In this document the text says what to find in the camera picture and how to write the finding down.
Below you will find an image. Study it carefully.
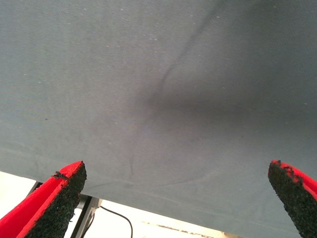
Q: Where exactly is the dark grey table cloth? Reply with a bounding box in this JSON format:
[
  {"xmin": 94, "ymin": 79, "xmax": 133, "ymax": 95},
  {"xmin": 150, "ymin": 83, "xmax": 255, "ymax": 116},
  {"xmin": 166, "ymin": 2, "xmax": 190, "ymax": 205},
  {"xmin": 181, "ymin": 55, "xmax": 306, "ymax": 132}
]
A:
[{"xmin": 0, "ymin": 0, "xmax": 317, "ymax": 238}]

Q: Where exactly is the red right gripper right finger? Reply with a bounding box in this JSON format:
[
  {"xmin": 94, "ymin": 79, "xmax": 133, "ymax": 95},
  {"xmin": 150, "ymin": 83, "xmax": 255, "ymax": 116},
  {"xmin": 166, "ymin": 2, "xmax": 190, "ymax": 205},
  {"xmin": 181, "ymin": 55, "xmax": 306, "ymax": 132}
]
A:
[{"xmin": 268, "ymin": 160, "xmax": 317, "ymax": 238}]

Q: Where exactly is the black floor cable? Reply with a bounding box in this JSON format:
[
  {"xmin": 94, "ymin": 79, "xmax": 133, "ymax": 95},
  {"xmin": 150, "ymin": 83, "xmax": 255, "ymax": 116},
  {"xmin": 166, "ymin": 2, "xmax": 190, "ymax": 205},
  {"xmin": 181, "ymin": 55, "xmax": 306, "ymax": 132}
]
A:
[{"xmin": 100, "ymin": 205, "xmax": 134, "ymax": 238}]

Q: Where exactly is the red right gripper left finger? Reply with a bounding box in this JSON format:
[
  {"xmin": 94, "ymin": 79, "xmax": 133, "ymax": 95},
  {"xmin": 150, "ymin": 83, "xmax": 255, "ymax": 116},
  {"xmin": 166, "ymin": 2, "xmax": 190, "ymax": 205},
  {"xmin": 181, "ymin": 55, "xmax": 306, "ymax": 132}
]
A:
[{"xmin": 0, "ymin": 161, "xmax": 88, "ymax": 238}]

